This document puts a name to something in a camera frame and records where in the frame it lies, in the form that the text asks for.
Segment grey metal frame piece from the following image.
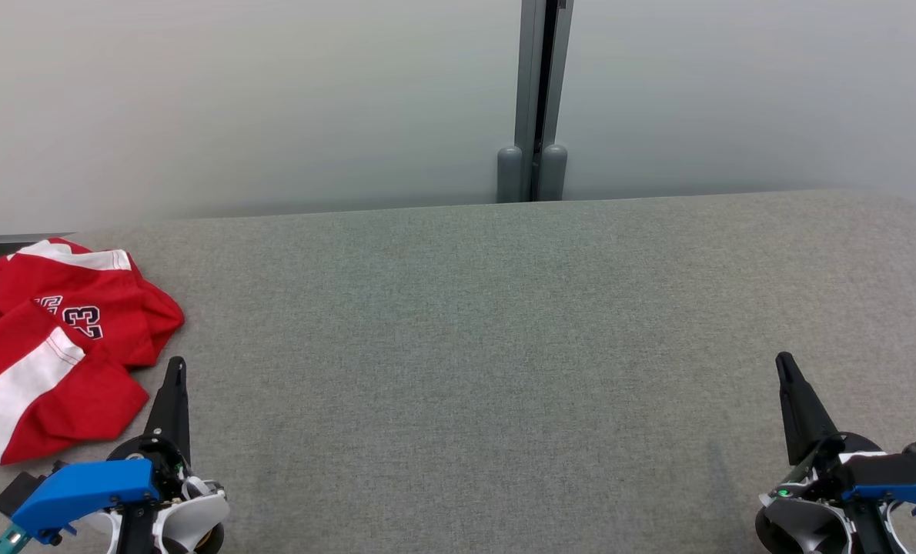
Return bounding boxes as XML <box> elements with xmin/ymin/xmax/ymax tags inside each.
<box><xmin>0</xmin><ymin>225</ymin><xmax>74</xmax><ymax>269</ymax></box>

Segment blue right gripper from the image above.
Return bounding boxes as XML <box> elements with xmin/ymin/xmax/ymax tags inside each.
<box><xmin>775</xmin><ymin>352</ymin><xmax>916</xmax><ymax>524</ymax></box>

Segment grey metal partition post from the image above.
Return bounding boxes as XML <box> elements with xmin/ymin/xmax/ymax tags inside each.
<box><xmin>514</xmin><ymin>0</ymin><xmax>575</xmax><ymax>202</ymax></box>

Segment grey cylindrical post foot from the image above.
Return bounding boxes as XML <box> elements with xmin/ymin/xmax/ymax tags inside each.
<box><xmin>496</xmin><ymin>145</ymin><xmax>523</xmax><ymax>204</ymax></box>
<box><xmin>541</xmin><ymin>144</ymin><xmax>569</xmax><ymax>202</ymax></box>

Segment red basketball shorts white stripes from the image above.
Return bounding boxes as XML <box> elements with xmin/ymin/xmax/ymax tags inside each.
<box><xmin>0</xmin><ymin>239</ymin><xmax>186</xmax><ymax>467</ymax></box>

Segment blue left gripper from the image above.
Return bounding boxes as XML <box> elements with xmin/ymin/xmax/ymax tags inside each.
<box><xmin>10</xmin><ymin>355</ymin><xmax>192</xmax><ymax>541</ymax></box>

